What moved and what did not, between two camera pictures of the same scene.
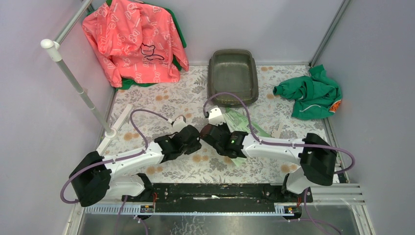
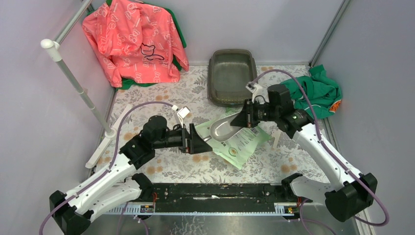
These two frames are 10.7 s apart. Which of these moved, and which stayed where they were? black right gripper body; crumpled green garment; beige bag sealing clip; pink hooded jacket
Moved: black right gripper body
Stayed: crumpled green garment; pink hooded jacket; beige bag sealing clip
